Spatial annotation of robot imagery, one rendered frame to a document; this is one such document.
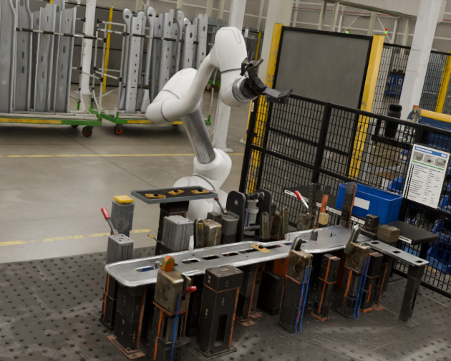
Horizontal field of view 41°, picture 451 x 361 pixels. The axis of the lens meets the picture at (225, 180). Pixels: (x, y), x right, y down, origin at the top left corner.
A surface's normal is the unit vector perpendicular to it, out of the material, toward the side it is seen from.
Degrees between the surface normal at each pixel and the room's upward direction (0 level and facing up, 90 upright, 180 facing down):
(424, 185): 90
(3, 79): 86
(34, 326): 0
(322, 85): 90
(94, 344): 0
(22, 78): 86
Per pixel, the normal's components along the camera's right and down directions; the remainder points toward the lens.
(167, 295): -0.76, 0.05
